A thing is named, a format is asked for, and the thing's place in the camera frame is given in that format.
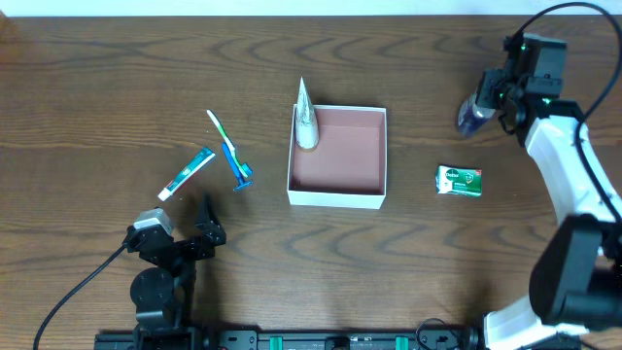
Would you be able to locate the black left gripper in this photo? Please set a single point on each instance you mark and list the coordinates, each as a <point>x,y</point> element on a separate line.
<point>192,244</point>

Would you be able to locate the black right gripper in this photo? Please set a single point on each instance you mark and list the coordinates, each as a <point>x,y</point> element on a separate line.
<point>493,90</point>

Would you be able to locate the clear bottle with blue liquid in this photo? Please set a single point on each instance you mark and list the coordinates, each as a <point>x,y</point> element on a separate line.
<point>472,117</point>

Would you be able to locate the green white toothpaste tube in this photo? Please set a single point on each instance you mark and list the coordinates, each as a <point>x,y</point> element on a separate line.
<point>204,156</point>

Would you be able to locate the green soap bar package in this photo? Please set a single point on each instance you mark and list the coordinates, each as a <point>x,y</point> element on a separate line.
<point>458,181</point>

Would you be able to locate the white patterned cream tube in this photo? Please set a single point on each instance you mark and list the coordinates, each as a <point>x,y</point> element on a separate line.
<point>306,127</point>

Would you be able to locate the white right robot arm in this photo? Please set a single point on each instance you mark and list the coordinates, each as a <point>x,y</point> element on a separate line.
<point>575,287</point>

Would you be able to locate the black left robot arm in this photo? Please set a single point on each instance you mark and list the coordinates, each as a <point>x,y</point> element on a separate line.
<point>163,293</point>

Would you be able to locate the blue disposable razor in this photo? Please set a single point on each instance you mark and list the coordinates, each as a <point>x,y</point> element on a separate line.
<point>242,182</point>

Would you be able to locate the green white toothbrush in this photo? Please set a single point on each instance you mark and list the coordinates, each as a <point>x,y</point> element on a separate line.
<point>244,168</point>

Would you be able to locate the white box with pink interior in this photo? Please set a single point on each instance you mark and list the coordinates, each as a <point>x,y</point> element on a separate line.
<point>348,168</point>

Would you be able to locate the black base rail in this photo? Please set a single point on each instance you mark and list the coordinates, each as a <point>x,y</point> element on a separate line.
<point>432,335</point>

